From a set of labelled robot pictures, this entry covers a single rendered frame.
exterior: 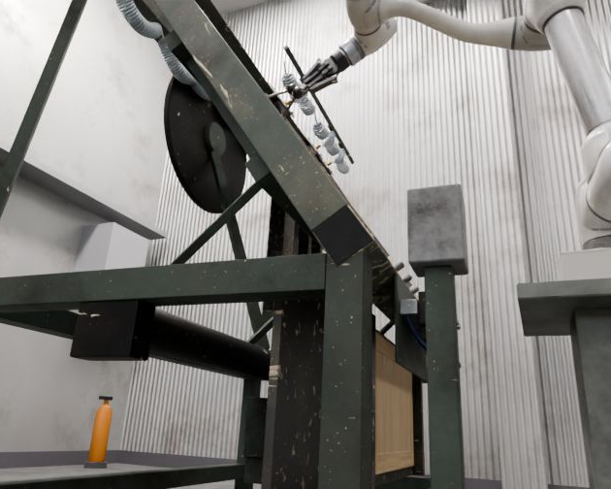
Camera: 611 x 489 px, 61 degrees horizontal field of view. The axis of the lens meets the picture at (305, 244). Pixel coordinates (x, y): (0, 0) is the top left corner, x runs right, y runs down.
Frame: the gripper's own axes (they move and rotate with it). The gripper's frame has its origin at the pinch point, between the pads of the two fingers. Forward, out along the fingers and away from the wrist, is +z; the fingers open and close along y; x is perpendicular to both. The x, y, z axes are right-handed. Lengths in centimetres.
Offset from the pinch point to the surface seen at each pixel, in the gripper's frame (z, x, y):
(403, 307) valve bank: 15, 8, -89
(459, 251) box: -2, 36, -95
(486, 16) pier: -211, -284, 187
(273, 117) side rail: 13, 36, -34
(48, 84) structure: 71, 32, 46
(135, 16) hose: 33, 14, 75
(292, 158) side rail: 15, 36, -49
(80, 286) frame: 84, 36, -39
